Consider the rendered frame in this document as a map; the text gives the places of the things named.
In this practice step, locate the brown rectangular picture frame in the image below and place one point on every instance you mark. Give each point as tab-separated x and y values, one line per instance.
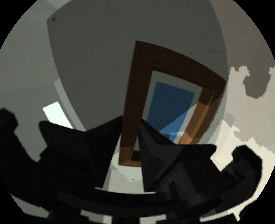
175	94

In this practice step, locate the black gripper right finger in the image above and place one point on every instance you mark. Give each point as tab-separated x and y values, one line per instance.
159	156

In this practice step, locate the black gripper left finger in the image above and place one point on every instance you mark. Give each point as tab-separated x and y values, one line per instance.
95	146

